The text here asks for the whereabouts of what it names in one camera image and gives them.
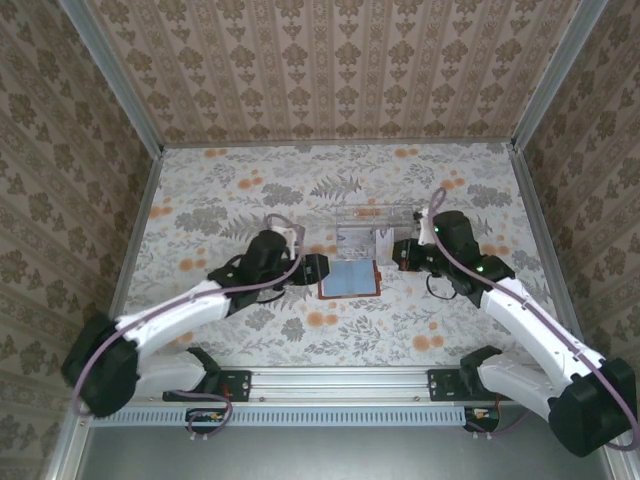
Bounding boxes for clear acrylic organizer box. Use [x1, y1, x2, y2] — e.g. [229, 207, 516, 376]
[333, 203, 417, 264]

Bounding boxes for white slotted cable duct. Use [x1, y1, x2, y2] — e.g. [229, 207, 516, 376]
[92, 405, 501, 429]

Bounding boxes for grey metal sheet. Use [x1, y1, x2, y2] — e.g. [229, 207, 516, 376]
[74, 424, 617, 480]

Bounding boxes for aluminium mounting rail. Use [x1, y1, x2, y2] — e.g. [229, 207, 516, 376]
[74, 363, 615, 405]

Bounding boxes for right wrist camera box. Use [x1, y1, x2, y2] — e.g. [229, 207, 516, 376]
[412, 207, 433, 247]

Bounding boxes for aluminium frame rail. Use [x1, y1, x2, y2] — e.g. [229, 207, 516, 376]
[43, 417, 96, 480]
[104, 147, 166, 321]
[510, 145, 584, 341]

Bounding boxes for brown leather card holder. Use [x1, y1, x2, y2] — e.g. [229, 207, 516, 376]
[317, 257, 385, 301]

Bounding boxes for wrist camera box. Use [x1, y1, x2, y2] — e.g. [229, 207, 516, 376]
[412, 207, 433, 247]
[269, 224, 307, 261]

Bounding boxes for black cable connector opening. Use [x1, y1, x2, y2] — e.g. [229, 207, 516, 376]
[463, 405, 502, 434]

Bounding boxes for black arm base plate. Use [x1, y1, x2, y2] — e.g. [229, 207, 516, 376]
[162, 368, 252, 403]
[428, 368, 521, 403]

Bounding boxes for aluminium frame post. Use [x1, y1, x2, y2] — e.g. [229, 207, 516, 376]
[510, 0, 612, 154]
[53, 0, 166, 157]

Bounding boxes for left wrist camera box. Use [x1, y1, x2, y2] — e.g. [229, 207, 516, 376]
[269, 224, 307, 261]

